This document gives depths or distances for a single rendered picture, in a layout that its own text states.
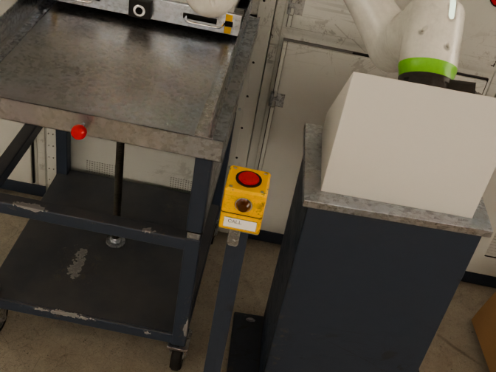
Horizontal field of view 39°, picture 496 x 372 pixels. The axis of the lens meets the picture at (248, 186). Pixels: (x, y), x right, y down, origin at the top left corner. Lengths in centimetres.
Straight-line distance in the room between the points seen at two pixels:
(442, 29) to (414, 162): 29
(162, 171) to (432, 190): 113
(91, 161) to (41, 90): 89
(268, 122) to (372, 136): 78
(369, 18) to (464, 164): 43
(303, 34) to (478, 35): 50
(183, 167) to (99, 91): 83
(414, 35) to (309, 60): 59
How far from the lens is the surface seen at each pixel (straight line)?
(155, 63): 177
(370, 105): 146
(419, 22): 160
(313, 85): 215
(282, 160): 230
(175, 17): 192
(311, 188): 158
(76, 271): 212
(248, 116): 225
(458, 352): 242
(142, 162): 243
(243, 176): 130
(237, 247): 140
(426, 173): 156
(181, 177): 243
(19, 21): 190
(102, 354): 214
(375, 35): 173
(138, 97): 161
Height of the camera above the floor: 167
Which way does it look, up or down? 37 degrees down
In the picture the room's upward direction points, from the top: 11 degrees clockwise
